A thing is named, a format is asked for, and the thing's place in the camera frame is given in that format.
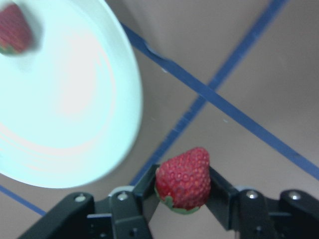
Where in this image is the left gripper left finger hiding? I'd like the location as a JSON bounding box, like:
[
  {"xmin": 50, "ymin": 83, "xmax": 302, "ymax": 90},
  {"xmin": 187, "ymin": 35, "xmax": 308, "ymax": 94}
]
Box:
[{"xmin": 108, "ymin": 164, "xmax": 160, "ymax": 239}]

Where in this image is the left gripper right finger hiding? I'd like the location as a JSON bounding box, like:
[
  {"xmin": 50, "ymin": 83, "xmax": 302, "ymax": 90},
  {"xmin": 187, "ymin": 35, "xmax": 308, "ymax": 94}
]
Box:
[{"xmin": 208, "ymin": 168, "xmax": 277, "ymax": 239}]

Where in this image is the red strawberry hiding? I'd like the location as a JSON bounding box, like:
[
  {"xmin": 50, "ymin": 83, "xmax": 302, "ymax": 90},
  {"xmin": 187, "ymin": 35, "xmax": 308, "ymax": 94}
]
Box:
[
  {"xmin": 155, "ymin": 147, "xmax": 211, "ymax": 215},
  {"xmin": 0, "ymin": 3, "xmax": 33, "ymax": 55}
]

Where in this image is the light green plate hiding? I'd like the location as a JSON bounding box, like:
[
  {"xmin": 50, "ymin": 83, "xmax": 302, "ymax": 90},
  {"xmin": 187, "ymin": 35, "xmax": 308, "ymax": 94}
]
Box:
[{"xmin": 0, "ymin": 0, "xmax": 143, "ymax": 188}]

